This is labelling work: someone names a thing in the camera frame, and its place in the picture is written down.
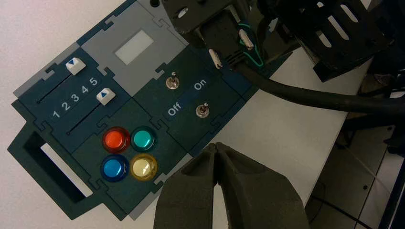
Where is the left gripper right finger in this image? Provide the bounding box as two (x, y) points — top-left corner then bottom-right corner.
(213, 142), (310, 229)

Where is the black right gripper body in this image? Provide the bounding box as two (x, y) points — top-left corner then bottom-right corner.
(275, 0), (390, 83)

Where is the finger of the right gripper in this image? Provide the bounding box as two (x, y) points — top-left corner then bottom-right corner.
(256, 19), (300, 66)

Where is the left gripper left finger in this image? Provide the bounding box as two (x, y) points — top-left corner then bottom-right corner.
(153, 143), (219, 229)

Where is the yellow round push button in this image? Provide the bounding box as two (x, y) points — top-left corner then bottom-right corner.
(129, 153), (158, 182)

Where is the dark blue control panel board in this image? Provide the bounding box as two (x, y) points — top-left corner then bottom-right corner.
(7, 0), (301, 222)

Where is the teal round push button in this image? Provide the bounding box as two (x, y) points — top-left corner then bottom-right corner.
(130, 126), (157, 153)

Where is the blue round push button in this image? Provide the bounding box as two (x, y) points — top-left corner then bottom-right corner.
(100, 154), (130, 183)

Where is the red round push button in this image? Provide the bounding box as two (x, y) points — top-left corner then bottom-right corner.
(102, 126), (131, 155)

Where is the white slider cap blue triangle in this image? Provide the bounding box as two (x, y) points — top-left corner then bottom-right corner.
(65, 57), (86, 76)
(96, 88), (116, 106)

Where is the white rectangular display window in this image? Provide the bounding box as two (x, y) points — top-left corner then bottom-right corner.
(114, 30), (155, 66)

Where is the thick black sleeved cable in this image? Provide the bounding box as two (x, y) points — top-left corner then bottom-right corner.
(232, 62), (405, 115)

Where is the thin black floor cable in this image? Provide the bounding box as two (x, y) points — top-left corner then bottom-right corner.
(311, 196), (374, 229)

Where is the small metal toggle switch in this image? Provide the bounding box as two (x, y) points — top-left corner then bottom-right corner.
(166, 72), (180, 90)
(195, 102), (210, 119)

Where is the black base frame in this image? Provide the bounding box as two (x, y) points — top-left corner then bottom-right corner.
(335, 110), (405, 156)

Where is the black frame post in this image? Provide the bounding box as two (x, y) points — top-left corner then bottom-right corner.
(379, 158), (405, 229)

